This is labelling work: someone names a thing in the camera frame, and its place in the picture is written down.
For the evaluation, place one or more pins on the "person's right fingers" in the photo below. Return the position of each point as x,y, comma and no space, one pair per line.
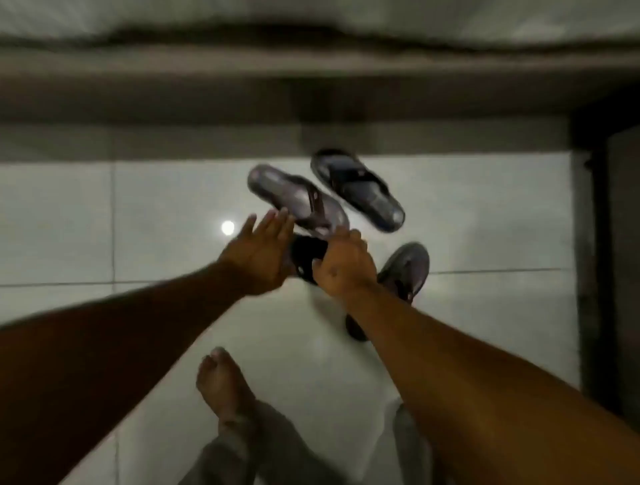
346,240

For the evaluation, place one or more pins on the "white mattress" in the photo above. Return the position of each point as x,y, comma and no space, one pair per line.
250,12

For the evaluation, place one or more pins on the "grey flip-flop sandal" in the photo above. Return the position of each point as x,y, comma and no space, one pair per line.
300,197
357,187
405,272

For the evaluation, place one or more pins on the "person's left fingers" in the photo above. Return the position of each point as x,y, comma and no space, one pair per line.
272,222

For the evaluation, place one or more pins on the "black sandal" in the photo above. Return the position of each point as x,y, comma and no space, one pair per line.
304,252

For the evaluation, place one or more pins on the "person's left hand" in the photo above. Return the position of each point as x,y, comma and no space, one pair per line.
257,260

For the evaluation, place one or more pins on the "person's bare foot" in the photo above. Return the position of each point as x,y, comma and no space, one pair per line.
222,387

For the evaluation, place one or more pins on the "brown wooden bed frame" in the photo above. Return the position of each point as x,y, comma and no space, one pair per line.
300,80

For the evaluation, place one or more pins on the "person's right forearm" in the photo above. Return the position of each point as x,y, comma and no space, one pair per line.
475,394

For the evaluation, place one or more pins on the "person's left forearm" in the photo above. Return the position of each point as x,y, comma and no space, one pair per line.
115,359

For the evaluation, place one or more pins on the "dark wooden bed leg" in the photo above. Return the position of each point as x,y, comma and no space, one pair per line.
595,250

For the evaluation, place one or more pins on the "person's right hand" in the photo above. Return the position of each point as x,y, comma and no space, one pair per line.
346,267

